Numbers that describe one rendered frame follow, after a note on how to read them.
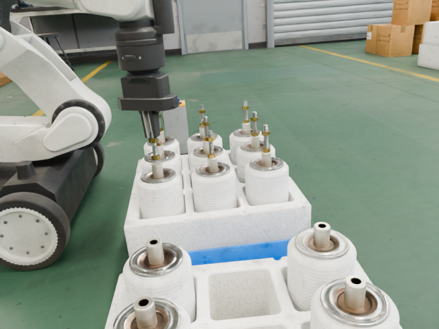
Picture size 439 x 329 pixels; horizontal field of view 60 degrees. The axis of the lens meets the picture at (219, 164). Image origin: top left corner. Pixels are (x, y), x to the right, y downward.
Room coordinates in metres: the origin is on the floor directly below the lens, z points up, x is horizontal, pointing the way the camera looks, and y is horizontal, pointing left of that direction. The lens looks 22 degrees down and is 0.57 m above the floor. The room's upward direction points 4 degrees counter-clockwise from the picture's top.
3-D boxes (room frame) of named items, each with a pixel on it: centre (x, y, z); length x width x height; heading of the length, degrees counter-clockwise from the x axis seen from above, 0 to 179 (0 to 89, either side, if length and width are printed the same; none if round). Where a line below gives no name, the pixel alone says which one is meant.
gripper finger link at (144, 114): (0.75, 0.14, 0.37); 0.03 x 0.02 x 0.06; 161
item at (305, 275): (0.46, -0.14, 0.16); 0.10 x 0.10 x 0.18
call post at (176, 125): (1.16, 0.13, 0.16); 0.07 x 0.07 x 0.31; 5
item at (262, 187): (0.77, -0.10, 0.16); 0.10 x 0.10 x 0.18
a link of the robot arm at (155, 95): (0.75, 0.13, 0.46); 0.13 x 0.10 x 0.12; 71
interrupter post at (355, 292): (0.34, -0.14, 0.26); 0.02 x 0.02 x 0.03
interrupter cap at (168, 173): (0.75, 0.13, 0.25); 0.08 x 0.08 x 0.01
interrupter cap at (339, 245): (0.46, -0.14, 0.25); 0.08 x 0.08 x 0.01
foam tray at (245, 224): (0.87, 0.03, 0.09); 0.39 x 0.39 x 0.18; 5
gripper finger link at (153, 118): (0.74, 0.12, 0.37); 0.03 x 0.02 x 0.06; 161
